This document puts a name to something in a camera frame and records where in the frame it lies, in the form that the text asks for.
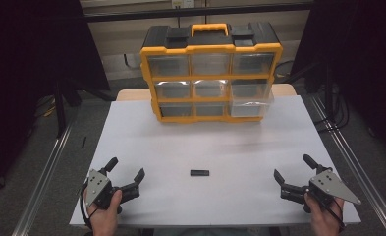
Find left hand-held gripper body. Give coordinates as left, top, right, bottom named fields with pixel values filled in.
left=83, top=168, right=123, bottom=211

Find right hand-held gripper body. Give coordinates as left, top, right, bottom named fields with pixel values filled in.
left=305, top=168, right=362, bottom=210

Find clear plastic drawer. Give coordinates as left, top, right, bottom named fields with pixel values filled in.
left=229, top=91, right=275, bottom=118

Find person's left hand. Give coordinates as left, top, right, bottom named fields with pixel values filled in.
left=83, top=189, right=124, bottom=236

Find person's right hand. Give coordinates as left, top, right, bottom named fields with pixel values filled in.
left=303, top=192, right=346, bottom=236

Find light wooden table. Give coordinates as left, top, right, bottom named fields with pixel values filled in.
left=116, top=83, right=298, bottom=102

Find black metal stand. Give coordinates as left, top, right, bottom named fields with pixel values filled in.
left=52, top=77, right=83, bottom=139

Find black curtain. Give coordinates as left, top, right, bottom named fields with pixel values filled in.
left=0, top=0, right=111, bottom=199
left=290, top=0, right=386, bottom=163

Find black horizontal bar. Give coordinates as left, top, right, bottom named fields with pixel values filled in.
left=82, top=2, right=314, bottom=24

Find yellow and black drawer organizer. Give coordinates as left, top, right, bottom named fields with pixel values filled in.
left=139, top=22, right=284, bottom=124

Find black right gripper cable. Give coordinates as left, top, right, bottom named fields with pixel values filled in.
left=307, top=187, right=347, bottom=231

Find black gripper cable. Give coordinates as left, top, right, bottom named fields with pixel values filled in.
left=307, top=187, right=347, bottom=231
left=79, top=182, right=98, bottom=230

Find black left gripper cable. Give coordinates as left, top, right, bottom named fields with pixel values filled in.
left=79, top=182, right=98, bottom=230

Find aluminium floor rail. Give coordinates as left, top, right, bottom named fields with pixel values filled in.
left=11, top=121, right=75, bottom=236
left=309, top=95, right=386, bottom=236

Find black floor cables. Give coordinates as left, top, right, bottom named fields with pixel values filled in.
left=313, top=82, right=352, bottom=134

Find black looped cable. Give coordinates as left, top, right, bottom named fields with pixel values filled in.
left=273, top=59, right=296, bottom=84

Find white wall outlet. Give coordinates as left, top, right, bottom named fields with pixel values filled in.
left=171, top=0, right=195, bottom=10

